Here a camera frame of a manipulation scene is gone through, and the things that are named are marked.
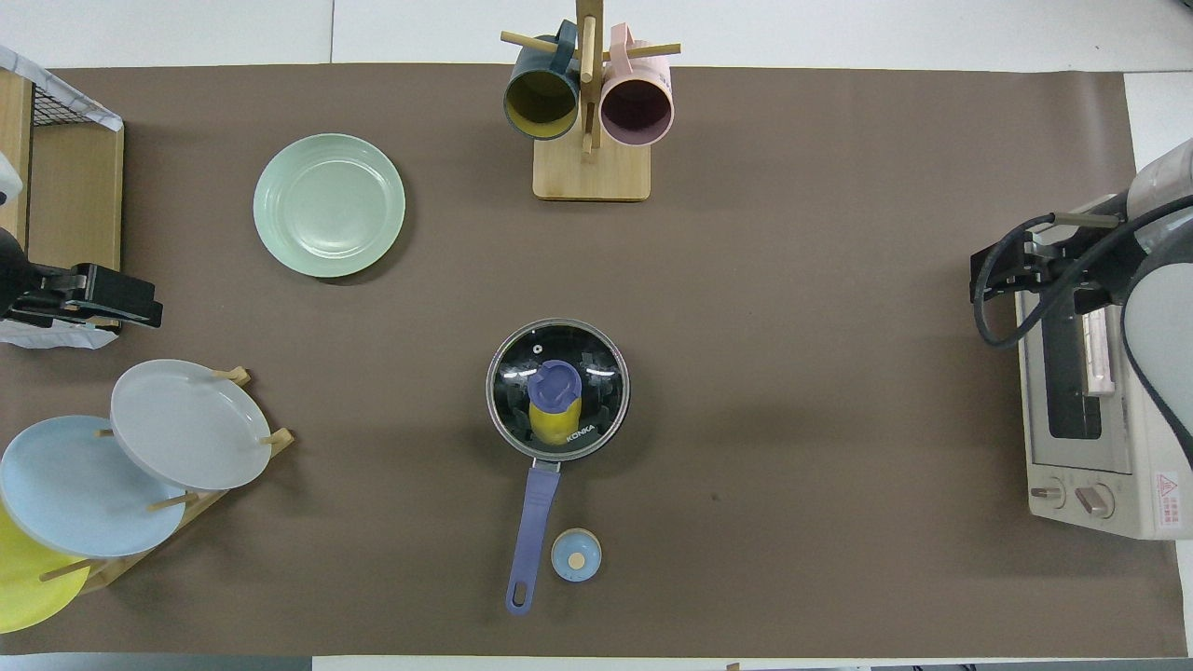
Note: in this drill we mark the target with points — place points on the yellow potato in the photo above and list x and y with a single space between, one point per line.
552 424

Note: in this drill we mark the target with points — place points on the green plate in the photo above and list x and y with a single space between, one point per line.
329 205

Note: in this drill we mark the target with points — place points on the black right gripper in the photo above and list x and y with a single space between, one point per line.
1086 256

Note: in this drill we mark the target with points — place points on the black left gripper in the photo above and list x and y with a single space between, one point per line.
51 294

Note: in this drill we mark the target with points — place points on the light blue plate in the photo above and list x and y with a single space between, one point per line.
79 489

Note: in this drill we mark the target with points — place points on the light wooden cutting board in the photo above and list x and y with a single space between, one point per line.
14 121

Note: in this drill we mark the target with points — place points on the brown table mat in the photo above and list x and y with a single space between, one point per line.
792 373

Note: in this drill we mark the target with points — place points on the brown wooden board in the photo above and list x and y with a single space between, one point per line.
75 196

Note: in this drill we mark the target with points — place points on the wooden plate rack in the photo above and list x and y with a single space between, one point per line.
112 564

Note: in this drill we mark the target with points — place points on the dark teal mug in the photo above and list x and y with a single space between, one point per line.
541 102

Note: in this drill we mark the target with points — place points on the white crumpled cloth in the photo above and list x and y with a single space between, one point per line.
56 89

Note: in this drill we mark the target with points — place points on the wooden mug tree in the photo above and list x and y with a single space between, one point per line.
592 172

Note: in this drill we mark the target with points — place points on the grey plate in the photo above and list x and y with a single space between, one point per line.
191 424

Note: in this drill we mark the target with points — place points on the pink mug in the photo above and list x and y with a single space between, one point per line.
637 107

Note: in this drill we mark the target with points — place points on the glass lid with blue knob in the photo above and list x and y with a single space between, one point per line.
557 387

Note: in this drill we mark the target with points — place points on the yellow plate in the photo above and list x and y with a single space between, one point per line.
28 587

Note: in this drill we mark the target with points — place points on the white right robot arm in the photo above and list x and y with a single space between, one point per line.
1160 317

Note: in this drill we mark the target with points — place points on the white toaster oven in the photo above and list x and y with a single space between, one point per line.
1072 447

